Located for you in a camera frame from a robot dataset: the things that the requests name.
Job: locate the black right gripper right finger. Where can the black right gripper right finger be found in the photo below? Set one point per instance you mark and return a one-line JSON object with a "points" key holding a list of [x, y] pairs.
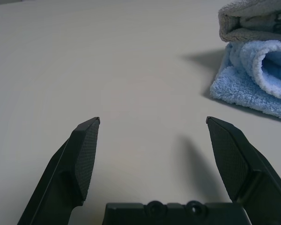
{"points": [[246, 168]]}

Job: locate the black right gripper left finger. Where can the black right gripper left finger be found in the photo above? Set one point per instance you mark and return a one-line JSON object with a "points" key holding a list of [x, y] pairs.
{"points": [[65, 168]]}

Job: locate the beige towel with white trim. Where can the beige towel with white trim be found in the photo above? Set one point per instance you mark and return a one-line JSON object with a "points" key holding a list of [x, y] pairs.
{"points": [[248, 14]]}

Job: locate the blue folded towel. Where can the blue folded towel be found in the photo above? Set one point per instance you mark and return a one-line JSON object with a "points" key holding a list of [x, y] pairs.
{"points": [[236, 89]]}

